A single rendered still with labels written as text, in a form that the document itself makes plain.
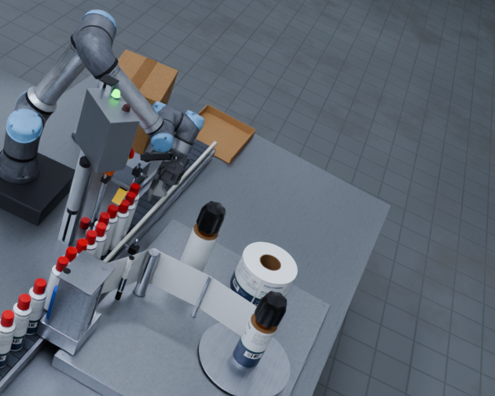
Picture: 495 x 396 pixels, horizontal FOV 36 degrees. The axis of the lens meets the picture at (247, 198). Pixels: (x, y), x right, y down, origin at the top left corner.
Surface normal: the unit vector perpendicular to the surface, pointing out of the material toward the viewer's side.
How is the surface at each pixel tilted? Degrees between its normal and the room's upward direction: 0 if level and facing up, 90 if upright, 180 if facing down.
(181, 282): 90
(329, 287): 0
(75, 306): 90
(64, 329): 90
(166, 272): 90
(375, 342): 0
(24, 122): 9
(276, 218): 0
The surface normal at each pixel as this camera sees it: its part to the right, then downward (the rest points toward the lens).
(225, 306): -0.44, 0.42
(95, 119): -0.79, 0.12
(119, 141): 0.51, 0.66
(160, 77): 0.33, -0.74
